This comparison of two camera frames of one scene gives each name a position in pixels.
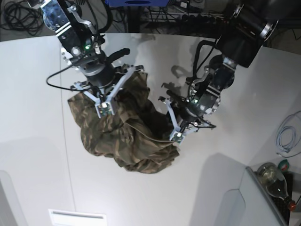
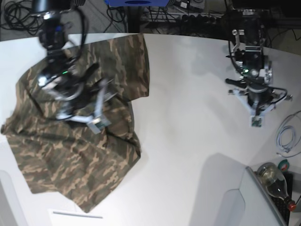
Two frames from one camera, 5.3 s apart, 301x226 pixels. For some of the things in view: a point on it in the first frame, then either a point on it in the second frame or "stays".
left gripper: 98,68 -> 65,86
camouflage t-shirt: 135,136 -> 65,157
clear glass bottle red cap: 275,183 stays
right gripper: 205,100 -> 259,94
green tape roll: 283,165 stays
